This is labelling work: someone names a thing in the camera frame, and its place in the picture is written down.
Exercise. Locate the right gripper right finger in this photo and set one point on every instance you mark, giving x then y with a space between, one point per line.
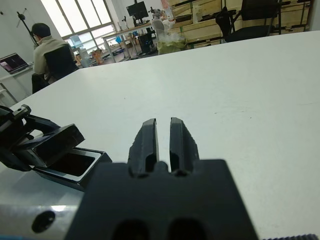
185 150

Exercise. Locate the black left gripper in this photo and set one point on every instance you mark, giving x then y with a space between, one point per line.
10 130

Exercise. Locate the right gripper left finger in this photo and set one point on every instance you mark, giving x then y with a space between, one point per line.
142 150

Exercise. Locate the black box lid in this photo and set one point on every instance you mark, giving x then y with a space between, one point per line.
67 135

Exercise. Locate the black box with white insert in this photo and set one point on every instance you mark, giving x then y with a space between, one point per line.
96 162

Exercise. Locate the white desk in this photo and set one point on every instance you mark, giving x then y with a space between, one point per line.
15 80

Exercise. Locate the open laptop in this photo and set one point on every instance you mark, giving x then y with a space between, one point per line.
13 62

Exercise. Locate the black desk chair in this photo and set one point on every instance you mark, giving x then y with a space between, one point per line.
58 62

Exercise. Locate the person in beige jacket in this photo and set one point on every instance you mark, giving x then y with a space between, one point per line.
42 47

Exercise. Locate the olive green bag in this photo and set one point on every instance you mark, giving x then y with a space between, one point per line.
172 46

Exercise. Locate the black computer tower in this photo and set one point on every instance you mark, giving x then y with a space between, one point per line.
145 43

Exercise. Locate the blue water bottle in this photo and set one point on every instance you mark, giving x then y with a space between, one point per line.
75 41

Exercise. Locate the black tripod stand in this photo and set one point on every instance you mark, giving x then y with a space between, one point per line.
25 22

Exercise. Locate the long workbench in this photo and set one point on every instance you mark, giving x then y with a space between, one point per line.
125 30

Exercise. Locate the wooden crate shelving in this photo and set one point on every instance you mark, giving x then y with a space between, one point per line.
200 27

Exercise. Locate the white mesh chair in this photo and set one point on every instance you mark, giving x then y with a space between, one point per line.
160 26

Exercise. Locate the large window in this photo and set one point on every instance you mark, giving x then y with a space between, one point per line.
82 17

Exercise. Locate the black office chair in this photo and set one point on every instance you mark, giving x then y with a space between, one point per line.
252 30

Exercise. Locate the black monitor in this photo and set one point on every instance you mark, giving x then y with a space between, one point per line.
137 10

